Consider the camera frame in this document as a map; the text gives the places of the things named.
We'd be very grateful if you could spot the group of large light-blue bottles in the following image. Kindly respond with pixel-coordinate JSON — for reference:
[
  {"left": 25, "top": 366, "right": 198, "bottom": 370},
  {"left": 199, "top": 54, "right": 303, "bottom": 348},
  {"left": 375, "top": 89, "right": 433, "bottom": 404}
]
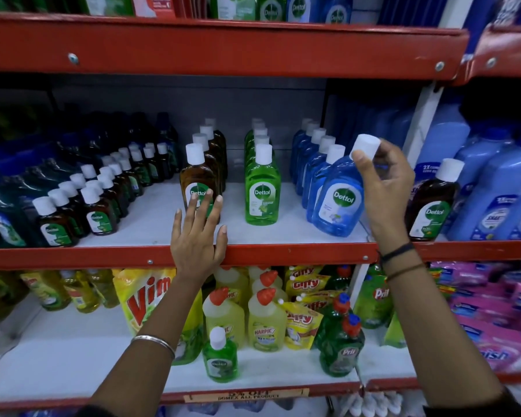
[{"left": 414, "top": 102, "right": 521, "bottom": 242}]

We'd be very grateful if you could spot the group of shadowed blue bottles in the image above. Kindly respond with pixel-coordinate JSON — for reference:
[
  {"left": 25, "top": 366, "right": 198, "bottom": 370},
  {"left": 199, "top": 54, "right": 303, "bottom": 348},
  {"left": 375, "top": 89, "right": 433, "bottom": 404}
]
[{"left": 328, "top": 93, "right": 417, "bottom": 170}]

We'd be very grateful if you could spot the black wrist band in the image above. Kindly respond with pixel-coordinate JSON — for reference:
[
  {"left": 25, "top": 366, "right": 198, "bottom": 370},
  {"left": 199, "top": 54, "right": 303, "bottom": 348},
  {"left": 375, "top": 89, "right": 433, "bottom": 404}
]
[{"left": 379, "top": 242, "right": 416, "bottom": 264}]

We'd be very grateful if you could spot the green white pack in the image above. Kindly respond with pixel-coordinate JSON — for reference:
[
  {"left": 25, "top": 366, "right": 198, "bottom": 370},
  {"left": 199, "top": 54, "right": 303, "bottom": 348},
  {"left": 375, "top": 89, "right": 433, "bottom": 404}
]
[{"left": 84, "top": 0, "right": 134, "bottom": 17}]

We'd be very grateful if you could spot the tall blue bottle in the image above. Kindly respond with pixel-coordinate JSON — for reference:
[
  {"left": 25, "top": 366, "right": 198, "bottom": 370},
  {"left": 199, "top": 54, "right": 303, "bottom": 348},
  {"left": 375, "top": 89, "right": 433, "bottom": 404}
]
[
  {"left": 321, "top": 0, "right": 353, "bottom": 25},
  {"left": 286, "top": 0, "right": 323, "bottom": 24}
]

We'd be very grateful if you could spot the row of blue liquid bottles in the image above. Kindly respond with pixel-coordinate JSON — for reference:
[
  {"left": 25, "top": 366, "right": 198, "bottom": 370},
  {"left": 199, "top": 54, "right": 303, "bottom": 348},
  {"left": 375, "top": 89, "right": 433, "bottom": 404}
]
[{"left": 290, "top": 118, "right": 348, "bottom": 224}]

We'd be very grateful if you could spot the yellow liquid bottle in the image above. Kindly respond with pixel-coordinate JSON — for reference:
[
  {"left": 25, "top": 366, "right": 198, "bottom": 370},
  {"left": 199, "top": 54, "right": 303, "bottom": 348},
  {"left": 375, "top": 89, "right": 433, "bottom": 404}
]
[
  {"left": 87, "top": 268, "right": 121, "bottom": 309},
  {"left": 60, "top": 270, "right": 101, "bottom": 314},
  {"left": 19, "top": 271, "right": 71, "bottom": 312}
]

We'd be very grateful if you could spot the silver bangle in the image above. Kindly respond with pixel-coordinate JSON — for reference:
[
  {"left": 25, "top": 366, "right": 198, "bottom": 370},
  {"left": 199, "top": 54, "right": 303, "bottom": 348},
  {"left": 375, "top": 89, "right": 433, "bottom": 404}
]
[{"left": 131, "top": 334, "right": 176, "bottom": 361}]

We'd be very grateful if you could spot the pile of pink packets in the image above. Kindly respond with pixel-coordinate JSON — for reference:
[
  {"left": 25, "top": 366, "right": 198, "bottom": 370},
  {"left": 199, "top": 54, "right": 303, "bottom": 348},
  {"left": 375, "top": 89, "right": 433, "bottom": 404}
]
[{"left": 429, "top": 260, "right": 521, "bottom": 373}]

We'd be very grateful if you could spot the row of dark blue packs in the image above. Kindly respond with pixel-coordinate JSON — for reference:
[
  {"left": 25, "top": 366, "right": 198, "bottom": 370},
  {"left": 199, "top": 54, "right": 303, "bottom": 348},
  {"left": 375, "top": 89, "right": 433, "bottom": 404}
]
[{"left": 379, "top": 0, "right": 450, "bottom": 28}]

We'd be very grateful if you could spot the blue antiseptic bottle white cap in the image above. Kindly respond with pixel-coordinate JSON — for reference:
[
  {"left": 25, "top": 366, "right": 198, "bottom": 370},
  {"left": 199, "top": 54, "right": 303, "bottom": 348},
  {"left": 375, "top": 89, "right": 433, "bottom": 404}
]
[{"left": 312, "top": 134, "right": 381, "bottom": 238}]

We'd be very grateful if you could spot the red metal shelf rack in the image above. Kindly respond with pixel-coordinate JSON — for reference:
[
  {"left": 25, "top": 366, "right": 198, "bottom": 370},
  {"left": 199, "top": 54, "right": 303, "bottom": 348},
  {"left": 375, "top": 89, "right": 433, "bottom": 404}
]
[
  {"left": 0, "top": 12, "right": 470, "bottom": 414},
  {"left": 417, "top": 21, "right": 521, "bottom": 387}
]

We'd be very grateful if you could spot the brown antiseptic bottle white cap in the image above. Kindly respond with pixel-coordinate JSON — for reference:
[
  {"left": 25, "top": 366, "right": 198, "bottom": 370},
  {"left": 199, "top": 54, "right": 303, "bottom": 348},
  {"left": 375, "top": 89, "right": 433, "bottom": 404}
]
[
  {"left": 406, "top": 158, "right": 465, "bottom": 242},
  {"left": 180, "top": 143, "right": 220, "bottom": 223},
  {"left": 204, "top": 118, "right": 229, "bottom": 180},
  {"left": 192, "top": 133, "right": 224, "bottom": 191},
  {"left": 199, "top": 125, "right": 226, "bottom": 191}
]

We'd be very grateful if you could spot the person's right hand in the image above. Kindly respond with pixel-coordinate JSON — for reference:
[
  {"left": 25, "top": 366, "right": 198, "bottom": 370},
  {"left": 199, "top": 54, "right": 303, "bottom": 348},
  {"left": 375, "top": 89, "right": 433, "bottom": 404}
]
[{"left": 351, "top": 139, "right": 416, "bottom": 253}]

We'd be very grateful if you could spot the yellow cleaner bottle red cap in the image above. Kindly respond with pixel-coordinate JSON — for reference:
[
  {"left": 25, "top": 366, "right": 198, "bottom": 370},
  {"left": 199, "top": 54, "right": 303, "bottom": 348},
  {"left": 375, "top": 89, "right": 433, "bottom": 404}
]
[
  {"left": 214, "top": 267, "right": 251, "bottom": 306},
  {"left": 251, "top": 269, "right": 288, "bottom": 300},
  {"left": 247, "top": 287, "right": 288, "bottom": 353},
  {"left": 202, "top": 287, "right": 246, "bottom": 349}
]

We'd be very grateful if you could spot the group of dark teal bottles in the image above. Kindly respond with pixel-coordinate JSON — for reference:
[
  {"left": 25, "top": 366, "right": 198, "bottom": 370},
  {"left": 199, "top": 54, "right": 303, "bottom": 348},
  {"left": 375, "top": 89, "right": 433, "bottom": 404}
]
[{"left": 0, "top": 139, "right": 76, "bottom": 249}]

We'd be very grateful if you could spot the person's left forearm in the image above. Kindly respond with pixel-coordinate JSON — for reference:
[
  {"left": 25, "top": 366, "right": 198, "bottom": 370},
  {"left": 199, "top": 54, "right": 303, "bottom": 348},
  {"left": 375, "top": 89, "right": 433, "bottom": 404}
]
[{"left": 76, "top": 273, "right": 211, "bottom": 417}]

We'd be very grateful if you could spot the person's right forearm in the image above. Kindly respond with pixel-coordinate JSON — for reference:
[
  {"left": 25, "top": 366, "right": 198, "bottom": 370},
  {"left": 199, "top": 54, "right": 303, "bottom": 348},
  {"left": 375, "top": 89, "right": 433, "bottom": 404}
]
[{"left": 380, "top": 238, "right": 521, "bottom": 417}]

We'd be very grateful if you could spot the group of small brown bottles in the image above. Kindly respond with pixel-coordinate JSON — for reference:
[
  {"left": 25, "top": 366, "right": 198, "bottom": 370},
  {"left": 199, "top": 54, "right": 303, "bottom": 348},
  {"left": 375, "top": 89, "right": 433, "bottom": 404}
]
[{"left": 32, "top": 142, "right": 177, "bottom": 248}]

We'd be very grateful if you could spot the group of dark green bottles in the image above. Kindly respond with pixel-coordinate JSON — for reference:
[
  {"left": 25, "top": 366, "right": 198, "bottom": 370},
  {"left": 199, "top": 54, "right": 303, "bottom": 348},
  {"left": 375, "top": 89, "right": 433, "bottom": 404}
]
[{"left": 0, "top": 0, "right": 84, "bottom": 14}]

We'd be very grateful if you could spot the small green pouch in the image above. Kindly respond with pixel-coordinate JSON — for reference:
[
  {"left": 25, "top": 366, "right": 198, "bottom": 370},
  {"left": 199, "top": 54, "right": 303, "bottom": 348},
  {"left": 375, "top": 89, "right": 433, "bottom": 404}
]
[{"left": 381, "top": 312, "right": 407, "bottom": 349}]

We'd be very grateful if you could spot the black sleeve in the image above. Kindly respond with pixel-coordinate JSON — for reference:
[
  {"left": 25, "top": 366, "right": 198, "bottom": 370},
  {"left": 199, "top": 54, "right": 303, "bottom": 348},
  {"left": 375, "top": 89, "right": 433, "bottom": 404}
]
[
  {"left": 422, "top": 385, "right": 521, "bottom": 417},
  {"left": 75, "top": 405, "right": 129, "bottom": 417}
]

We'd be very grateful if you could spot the thin dark wrist thread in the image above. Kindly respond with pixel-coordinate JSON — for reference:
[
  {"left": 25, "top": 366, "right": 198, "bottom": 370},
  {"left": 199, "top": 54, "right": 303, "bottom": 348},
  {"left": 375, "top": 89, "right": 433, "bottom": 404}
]
[{"left": 386, "top": 262, "right": 426, "bottom": 282}]

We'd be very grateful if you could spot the red white pack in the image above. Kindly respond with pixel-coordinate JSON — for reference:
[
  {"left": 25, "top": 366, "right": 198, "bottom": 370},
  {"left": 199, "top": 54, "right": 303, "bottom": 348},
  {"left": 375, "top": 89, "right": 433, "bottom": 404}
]
[{"left": 131, "top": 0, "right": 177, "bottom": 19}]

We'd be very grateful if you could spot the yellow price label strip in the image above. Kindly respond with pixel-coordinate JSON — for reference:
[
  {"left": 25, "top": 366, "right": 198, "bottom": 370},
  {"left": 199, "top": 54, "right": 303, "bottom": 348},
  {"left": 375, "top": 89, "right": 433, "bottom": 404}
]
[{"left": 183, "top": 388, "right": 310, "bottom": 404}]

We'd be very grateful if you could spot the person's left hand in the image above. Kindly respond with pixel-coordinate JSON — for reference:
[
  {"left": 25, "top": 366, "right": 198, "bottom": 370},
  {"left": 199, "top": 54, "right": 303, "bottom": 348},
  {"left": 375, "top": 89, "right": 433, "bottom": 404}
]
[{"left": 170, "top": 189, "right": 229, "bottom": 284}]

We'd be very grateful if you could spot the small green bottle white cap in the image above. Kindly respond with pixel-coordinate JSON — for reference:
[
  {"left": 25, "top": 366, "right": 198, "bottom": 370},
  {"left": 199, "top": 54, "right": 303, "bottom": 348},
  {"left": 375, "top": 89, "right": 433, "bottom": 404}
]
[{"left": 202, "top": 327, "right": 239, "bottom": 384}]

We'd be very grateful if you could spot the green dishwash pouch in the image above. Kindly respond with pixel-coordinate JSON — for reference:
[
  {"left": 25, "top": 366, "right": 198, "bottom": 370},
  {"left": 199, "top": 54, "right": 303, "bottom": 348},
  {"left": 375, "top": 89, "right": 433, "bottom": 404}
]
[{"left": 353, "top": 264, "right": 394, "bottom": 330}]

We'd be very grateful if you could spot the row of white bottles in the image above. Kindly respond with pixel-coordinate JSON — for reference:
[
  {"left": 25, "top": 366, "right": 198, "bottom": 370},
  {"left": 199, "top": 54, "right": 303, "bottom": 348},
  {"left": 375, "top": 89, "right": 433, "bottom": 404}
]
[{"left": 330, "top": 391, "right": 405, "bottom": 417}]

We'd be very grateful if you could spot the green dishwash bottle red cap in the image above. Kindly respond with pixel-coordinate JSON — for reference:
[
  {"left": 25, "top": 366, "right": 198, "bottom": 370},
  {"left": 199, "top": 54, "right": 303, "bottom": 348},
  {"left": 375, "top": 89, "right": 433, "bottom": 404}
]
[
  {"left": 319, "top": 314, "right": 366, "bottom": 378},
  {"left": 314, "top": 293, "right": 352, "bottom": 349},
  {"left": 328, "top": 265, "right": 353, "bottom": 293}
]

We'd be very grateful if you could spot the group of dark capped bottles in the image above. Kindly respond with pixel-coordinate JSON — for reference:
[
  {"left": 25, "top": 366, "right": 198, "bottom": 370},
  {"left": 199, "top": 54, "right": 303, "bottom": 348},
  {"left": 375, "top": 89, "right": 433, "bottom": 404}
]
[{"left": 56, "top": 109, "right": 179, "bottom": 170}]

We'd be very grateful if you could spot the yellow refill pouch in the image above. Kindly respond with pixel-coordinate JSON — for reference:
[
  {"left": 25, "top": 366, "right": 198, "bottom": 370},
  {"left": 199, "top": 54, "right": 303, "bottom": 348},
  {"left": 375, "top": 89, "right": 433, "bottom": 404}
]
[
  {"left": 286, "top": 274, "right": 331, "bottom": 297},
  {"left": 277, "top": 299, "right": 324, "bottom": 351},
  {"left": 284, "top": 265, "right": 324, "bottom": 278},
  {"left": 295, "top": 292, "right": 336, "bottom": 312}
]

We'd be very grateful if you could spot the yellow dishwash pouch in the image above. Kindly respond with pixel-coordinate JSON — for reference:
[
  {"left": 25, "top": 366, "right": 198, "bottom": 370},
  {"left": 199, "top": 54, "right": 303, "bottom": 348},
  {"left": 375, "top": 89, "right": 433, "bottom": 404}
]
[{"left": 112, "top": 268, "right": 205, "bottom": 366}]

